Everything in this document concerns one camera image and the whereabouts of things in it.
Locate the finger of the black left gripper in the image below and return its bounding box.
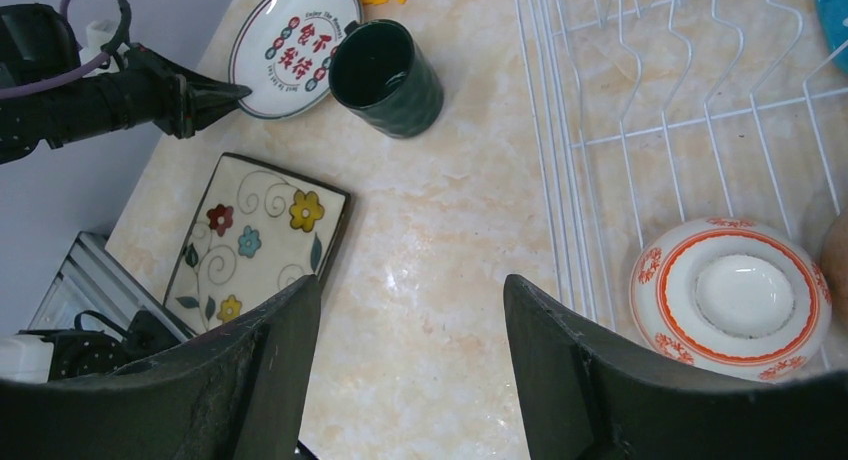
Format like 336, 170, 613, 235
173, 74, 252, 139

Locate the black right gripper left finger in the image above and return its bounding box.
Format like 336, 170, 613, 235
1, 275, 321, 459

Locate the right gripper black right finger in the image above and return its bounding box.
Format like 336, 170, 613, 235
503, 274, 847, 459

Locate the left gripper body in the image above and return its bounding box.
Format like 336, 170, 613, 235
39, 43, 189, 146

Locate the round white plate red lettering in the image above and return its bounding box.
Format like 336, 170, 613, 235
228, 0, 364, 120

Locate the square floral ceramic plate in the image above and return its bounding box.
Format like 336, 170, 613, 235
162, 153, 353, 335

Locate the dark green ceramic mug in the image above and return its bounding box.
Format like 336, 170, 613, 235
328, 19, 445, 139

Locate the orange patterned white bowl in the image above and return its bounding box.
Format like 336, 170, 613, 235
629, 217, 833, 383

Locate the brown speckled ceramic bowl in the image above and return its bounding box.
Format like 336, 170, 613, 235
819, 211, 847, 324

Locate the blue polka dot plate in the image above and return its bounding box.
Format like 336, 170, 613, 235
815, 0, 847, 54

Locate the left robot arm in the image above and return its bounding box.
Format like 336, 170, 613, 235
1, 4, 252, 163

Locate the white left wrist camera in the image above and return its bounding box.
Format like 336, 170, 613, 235
79, 20, 124, 77

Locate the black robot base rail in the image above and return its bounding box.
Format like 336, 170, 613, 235
1, 232, 195, 384

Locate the white wire dish rack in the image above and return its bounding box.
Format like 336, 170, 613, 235
514, 0, 847, 341

